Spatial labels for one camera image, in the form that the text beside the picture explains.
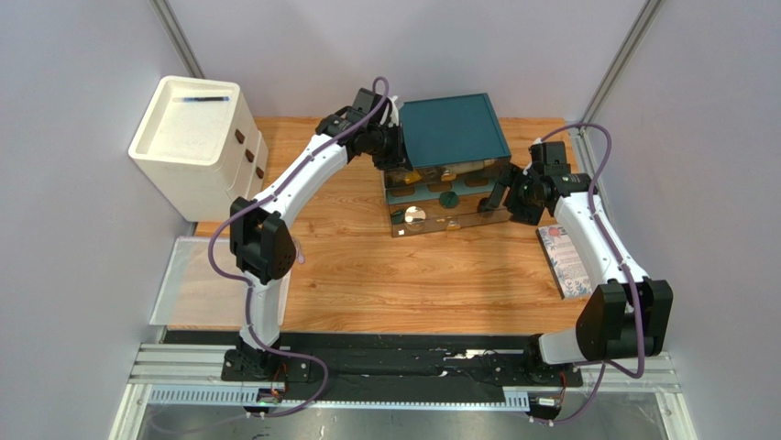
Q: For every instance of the white storage cabinet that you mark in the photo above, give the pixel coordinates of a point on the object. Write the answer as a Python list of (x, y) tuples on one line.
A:
[(199, 145)]

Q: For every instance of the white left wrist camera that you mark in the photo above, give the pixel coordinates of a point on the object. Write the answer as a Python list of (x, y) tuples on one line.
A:
[(391, 115)]

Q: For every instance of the aluminium rail frame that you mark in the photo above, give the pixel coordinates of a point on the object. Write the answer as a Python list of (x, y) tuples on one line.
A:
[(367, 407)]

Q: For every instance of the dark green round compact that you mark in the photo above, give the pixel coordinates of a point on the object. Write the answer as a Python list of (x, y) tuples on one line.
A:
[(398, 217), (449, 200)]

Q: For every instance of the gold rim powder jar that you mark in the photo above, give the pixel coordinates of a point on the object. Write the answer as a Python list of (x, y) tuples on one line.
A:
[(414, 218)]

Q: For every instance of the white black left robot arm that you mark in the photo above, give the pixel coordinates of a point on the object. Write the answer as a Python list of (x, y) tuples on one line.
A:
[(260, 229)]

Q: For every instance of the floral pink palette box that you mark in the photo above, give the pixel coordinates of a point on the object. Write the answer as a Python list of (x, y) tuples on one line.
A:
[(569, 273)]

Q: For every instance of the clear plastic zip pouch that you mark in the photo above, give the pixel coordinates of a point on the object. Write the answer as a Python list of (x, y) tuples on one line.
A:
[(192, 296)]

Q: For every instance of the clear acrylic drawer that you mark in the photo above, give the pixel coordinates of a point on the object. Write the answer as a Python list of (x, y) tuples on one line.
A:
[(439, 219), (479, 169)]

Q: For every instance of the orange tube white cap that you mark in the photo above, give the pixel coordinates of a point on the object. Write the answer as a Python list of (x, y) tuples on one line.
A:
[(411, 177)]

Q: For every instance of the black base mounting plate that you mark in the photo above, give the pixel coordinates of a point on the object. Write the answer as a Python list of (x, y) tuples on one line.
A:
[(502, 367)]

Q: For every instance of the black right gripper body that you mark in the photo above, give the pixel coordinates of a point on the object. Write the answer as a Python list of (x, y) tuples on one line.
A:
[(510, 190)]

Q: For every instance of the teal drawer organizer box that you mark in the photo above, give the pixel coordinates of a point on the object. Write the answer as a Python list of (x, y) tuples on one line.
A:
[(453, 129)]

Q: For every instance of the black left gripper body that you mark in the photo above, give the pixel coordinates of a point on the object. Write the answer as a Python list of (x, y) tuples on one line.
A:
[(386, 147)]

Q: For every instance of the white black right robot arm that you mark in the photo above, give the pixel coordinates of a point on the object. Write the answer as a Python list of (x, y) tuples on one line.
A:
[(627, 312)]

